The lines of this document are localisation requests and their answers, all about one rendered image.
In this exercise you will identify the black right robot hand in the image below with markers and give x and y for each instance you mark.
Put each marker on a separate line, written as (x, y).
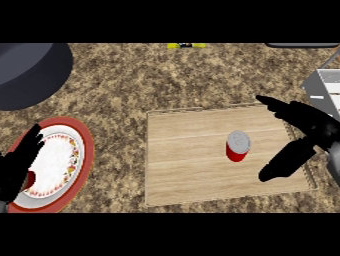
(309, 124)

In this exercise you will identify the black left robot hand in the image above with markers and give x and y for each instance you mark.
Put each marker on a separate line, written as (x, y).
(8, 166)

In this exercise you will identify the red can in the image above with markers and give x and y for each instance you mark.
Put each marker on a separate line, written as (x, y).
(237, 146)

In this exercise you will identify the pale wooden tray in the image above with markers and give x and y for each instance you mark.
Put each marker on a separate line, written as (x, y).
(222, 153)

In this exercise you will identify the white plate with red rim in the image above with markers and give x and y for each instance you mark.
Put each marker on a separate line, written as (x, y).
(55, 163)

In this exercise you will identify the dark grey flat object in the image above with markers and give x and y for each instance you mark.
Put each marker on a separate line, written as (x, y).
(302, 45)

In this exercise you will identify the dark grey pot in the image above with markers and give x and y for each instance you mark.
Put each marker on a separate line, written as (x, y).
(20, 73)

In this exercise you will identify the yellow and black object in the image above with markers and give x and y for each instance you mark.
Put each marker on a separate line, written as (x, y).
(186, 45)

